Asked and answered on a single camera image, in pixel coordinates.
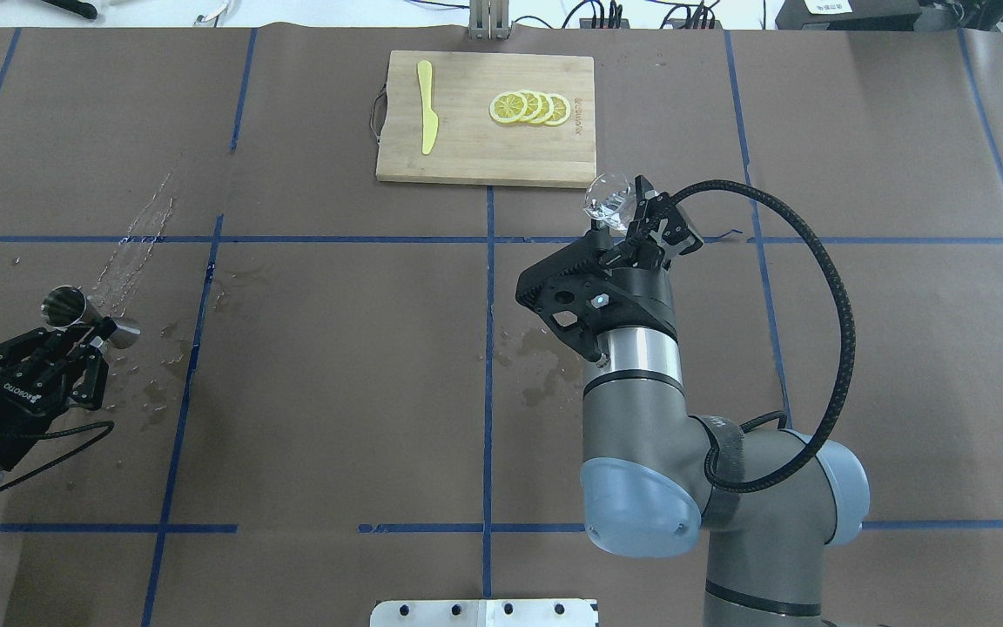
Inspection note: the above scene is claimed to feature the bamboo cutting board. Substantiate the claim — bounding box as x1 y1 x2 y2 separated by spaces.
375 51 598 189

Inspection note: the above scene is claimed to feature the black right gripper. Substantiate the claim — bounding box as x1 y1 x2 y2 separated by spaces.
515 176 704 362

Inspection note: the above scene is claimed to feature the steel jigger measuring cup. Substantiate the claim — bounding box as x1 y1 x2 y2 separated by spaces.
40 286 142 350

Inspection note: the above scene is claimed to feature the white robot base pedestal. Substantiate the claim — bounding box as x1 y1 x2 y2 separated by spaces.
369 598 600 626

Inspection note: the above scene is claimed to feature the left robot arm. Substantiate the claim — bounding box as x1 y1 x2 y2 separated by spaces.
0 317 118 493

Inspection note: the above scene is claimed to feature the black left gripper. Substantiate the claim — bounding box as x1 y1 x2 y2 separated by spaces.
0 318 117 471

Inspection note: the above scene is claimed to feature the yellow plastic knife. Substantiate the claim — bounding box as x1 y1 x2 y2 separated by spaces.
415 59 441 156

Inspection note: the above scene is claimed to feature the black box with label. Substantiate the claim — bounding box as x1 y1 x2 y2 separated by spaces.
775 1 923 31

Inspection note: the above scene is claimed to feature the aluminium frame post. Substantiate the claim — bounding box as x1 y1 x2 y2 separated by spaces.
467 0 512 41

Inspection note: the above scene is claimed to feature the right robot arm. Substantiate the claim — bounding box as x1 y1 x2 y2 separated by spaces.
515 173 871 626

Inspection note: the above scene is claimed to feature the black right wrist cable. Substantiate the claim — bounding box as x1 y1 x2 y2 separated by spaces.
674 179 857 494

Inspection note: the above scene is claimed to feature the clear glass cup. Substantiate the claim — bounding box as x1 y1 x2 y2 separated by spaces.
582 173 636 235

